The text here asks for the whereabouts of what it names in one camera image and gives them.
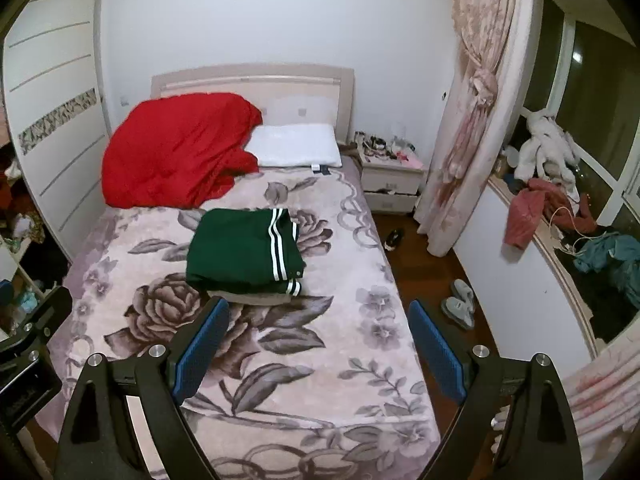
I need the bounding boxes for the white plush toy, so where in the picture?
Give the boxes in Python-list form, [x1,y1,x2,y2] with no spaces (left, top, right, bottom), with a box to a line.
[515,109,581,186]

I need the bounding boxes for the clutter of small toiletries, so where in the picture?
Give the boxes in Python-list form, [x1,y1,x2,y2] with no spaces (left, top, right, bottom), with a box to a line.
[352,131,423,168]

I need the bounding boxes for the pink red garment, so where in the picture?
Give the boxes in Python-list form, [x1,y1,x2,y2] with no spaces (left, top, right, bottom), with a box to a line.
[504,178,596,248]

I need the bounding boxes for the pink floral curtain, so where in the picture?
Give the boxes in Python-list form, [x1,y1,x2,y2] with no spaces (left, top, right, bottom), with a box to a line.
[415,0,538,258]
[565,335,640,480]

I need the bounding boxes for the teal garment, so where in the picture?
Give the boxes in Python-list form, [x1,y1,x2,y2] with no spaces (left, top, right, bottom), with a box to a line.
[574,234,640,306]

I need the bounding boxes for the grey slipper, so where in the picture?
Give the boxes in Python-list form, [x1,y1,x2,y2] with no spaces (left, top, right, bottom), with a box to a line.
[451,280,478,313]
[441,296,475,331]

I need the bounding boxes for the floral plush blanket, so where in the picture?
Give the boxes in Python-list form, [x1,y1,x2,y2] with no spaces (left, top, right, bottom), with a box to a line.
[42,167,443,480]

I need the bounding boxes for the white cable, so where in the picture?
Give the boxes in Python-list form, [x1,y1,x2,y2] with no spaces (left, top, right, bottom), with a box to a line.
[542,205,601,257]

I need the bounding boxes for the wooden bed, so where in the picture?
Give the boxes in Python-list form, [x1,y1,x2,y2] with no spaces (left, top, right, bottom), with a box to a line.
[150,63,357,148]

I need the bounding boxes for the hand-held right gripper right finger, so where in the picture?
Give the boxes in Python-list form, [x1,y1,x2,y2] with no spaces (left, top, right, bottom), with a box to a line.
[407,300,586,480]

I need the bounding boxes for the white wardrobe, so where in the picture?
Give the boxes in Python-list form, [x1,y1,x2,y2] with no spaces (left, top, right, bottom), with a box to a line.
[2,0,113,256]

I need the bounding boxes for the red quilt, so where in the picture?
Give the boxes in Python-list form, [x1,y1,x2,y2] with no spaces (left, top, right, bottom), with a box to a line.
[101,92,264,209]

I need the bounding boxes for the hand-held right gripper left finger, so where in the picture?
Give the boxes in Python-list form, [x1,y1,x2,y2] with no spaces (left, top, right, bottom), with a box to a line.
[52,296,232,480]

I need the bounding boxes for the white nightstand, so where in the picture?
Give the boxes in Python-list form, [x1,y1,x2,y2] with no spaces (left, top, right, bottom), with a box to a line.
[357,152,426,216]

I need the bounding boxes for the white pillow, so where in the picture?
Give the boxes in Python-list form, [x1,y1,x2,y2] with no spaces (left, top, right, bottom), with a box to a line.
[243,124,343,173]

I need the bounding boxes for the white shelf unit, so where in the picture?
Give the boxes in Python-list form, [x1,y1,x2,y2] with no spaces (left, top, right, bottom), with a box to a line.
[0,230,48,341]

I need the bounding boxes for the green varsity jacket cream sleeves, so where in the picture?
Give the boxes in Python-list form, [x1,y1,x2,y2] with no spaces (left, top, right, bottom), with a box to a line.
[185,207,307,306]

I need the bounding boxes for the white framed window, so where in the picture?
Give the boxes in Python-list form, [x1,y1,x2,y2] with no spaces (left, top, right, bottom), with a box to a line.
[522,0,640,226]

